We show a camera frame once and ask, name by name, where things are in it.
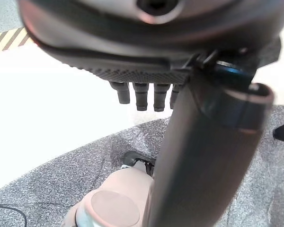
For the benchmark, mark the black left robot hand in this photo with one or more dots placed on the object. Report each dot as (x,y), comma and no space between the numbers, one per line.
(203,146)

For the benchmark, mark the dark robot foot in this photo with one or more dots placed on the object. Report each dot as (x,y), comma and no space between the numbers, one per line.
(138,160)

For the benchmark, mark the yellow striped floor tape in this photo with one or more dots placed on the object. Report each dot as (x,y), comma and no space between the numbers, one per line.
(8,40)

